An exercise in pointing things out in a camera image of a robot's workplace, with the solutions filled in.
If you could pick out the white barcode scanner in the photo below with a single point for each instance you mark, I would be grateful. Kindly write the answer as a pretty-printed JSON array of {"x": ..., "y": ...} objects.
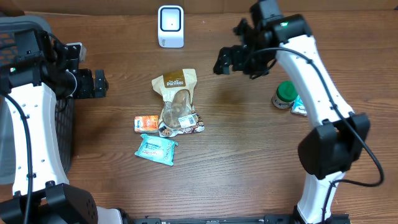
[{"x": 171, "y": 26}]

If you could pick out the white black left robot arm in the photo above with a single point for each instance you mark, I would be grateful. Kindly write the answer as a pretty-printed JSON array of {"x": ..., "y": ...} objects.
[{"x": 57, "y": 203}]

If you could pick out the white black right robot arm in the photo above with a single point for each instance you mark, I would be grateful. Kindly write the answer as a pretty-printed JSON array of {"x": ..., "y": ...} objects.
[{"x": 337, "y": 135}]

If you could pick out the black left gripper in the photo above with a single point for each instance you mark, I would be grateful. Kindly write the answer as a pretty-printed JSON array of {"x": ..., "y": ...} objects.
[{"x": 88, "y": 89}]

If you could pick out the black mesh basket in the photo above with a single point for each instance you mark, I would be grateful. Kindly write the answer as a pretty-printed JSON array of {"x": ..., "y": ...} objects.
[{"x": 33, "y": 78}]

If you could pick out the small teal tissue pack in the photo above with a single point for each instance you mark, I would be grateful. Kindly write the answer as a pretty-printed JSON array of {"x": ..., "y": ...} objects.
[{"x": 298, "y": 107}]

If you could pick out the brown mushroom snack bag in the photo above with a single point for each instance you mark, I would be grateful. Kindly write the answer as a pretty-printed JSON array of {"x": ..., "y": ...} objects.
[{"x": 178, "y": 115}]

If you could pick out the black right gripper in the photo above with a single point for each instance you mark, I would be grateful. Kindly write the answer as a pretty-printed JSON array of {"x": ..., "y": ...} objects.
[{"x": 236, "y": 55}]

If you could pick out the teal wet wipes pack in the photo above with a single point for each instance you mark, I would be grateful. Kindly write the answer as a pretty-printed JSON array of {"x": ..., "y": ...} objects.
[{"x": 157, "y": 149}]

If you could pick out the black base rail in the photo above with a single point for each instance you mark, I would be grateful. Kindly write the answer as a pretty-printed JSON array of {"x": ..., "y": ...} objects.
[{"x": 239, "y": 220}]

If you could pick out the orange tissue pack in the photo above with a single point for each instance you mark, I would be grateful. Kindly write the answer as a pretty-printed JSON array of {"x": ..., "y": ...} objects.
[{"x": 146, "y": 124}]

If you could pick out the green lid jar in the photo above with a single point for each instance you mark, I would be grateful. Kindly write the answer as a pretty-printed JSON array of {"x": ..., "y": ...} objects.
[{"x": 284, "y": 95}]

